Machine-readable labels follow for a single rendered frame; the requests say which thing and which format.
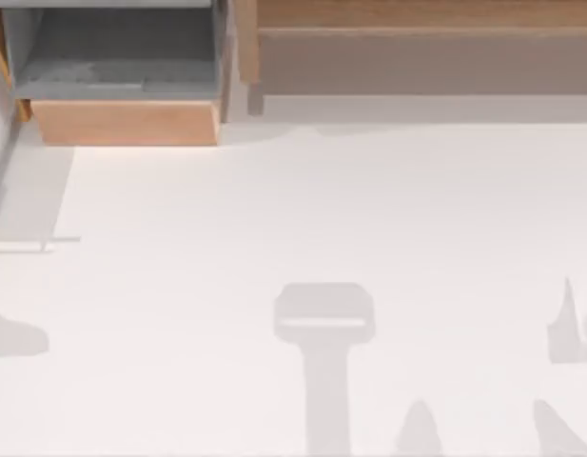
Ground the pale wooden drawer front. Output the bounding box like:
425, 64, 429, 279
29, 98, 223, 148

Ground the wooden cupboard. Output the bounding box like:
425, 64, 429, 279
233, 0, 587, 117

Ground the grey pulled-out drawer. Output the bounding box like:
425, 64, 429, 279
1, 0, 226, 102

